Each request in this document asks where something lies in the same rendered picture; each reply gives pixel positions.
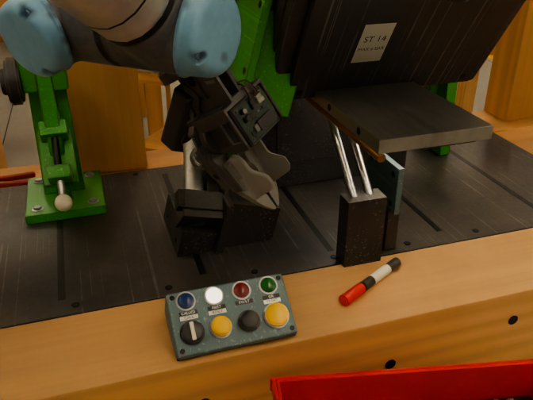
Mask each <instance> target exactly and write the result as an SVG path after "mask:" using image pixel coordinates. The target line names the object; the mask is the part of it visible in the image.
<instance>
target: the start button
mask: <svg viewBox="0 0 533 400"><path fill-rule="evenodd" d="M265 318H266V320H267V322H268V323H269V324H270V325H273V326H276V327H279V326H282V325H284V324H285V323H286V322H287V320H288V318H289V311H288V310H287V308H286V307H285V306H284V305H283V304H281V303H279V302H274V303H272V304H270V305H269V306H268V307H267V308H266V312H265Z"/></svg>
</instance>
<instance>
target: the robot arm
mask: <svg viewBox="0 0 533 400"><path fill-rule="evenodd" d="M0 34H1V36H2V39H3V40H4V42H5V45H6V47H7V49H8V50H9V52H10V54H11V55H12V56H13V58H14V59H15V60H16V61H17V62H18V63H19V64H20V65H21V66H22V67H24V68H25V69H26V70H28V71H30V72H32V73H33V74H35V75H39V76H43V77H50V76H53V75H56V74H58V73H59V72H61V71H63V70H65V71H66V70H69V69H70V68H71V67H72V64H74V63H76V62H79V61H85V62H91V63H100V64H106V65H112V66H118V67H130V68H135V69H141V70H147V71H151V72H152V73H155V74H157V73H159V76H158V77H159V79H160V80H161V82H162V83H163V85H164V86H168V85H170V84H172V83H173V82H175V81H177V80H178V81H179V82H180V84H179V85H178V86H176V88H174V92H173V95H172V98H171V104H170V107H169V110H168V113H167V118H166V121H165V125H164V128H163V133H162V136H161V141H162V142H163V143H164V144H165V145H166V146H167V147H168V148H169V149H170V150H171V151H175V150H176V149H177V148H179V147H180V146H181V145H182V144H185V143H187V142H188V141H190V140H191V139H192V141H193V143H194V146H195V147H196V149H197V150H196V151H195V154H196V155H197V156H198V157H199V159H200V160H201V162H202V164H203V166H204V168H205V169H206V170H207V172H208V173H209V175H210V176H211V177H212V178H213V179H215V180H216V181H217V182H218V183H220V184H221V185H223V186H224V187H226V188H228V189H229V190H230V191H231V192H233V193H237V194H238V195H239V196H241V197H243V198H245V199H247V200H248V201H250V202H252V203H254V204H256V205H258V206H261V207H264V208H267V209H270V210H275V209H276V208H277V207H278V205H279V198H278V187H277V183H276V180H277V179H279V178H280V177H282V176H283V175H284V174H285V173H287V172H288V171H289V170H290V162H289V161H288V160H287V158H285V157H284V156H282V155H279V154H275V153H272V152H270V151H269V150H268V149H267V147H266V146H265V144H264V143H263V142H262V138H263V137H264V136H265V135H266V134H267V133H268V132H269V131H270V130H271V129H272V128H273V127H274V126H275V125H276V124H277V123H278V122H279V121H280V120H279V119H280V117H283V114H282V112H281V110H280V109H279V108H278V106H277V105H276V103H275V101H274V99H273V98H272V97H271V95H270V93H269V92H268V90H267V88H266V87H265V86H264V84H263V82H262V80H261V79H260V78H258V79H256V80H253V81H251V82H249V81H248V80H246V79H243V80H240V81H239V82H238V80H237V78H236V77H235V76H234V74H233V73H232V71H231V69H230V68H229V67H230V66H231V64H232V62H233V60H234V59H235V58H236V53H237V51H238V47H239V45H240V38H241V19H240V11H239V8H238V5H237V4H236V1H235V0H8V1H6V2H5V3H4V4H3V5H2V7H1V9H0ZM243 81H244V82H247V83H246V84H244V85H243V84H242V83H240V82H243ZM263 92H264V93H265V94H264V93H263ZM268 99H269V101H270V102H269V101H268ZM270 103H271V104H272V105H271V104H270ZM273 107H274V108H273ZM231 152H234V153H236V154H237V155H235V154H233V155H231V156H230V157H229V158H228V157H227V155H228V154H229V153H231Z"/></svg>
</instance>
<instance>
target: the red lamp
mask: <svg viewBox="0 0 533 400"><path fill-rule="evenodd" d="M233 291H234V294H235V295H236V296H237V297H239V298H245V297H247V296H248V294H249V287H248V285H247V284H246V283H237V284H236V285H235V286H234V288H233Z"/></svg>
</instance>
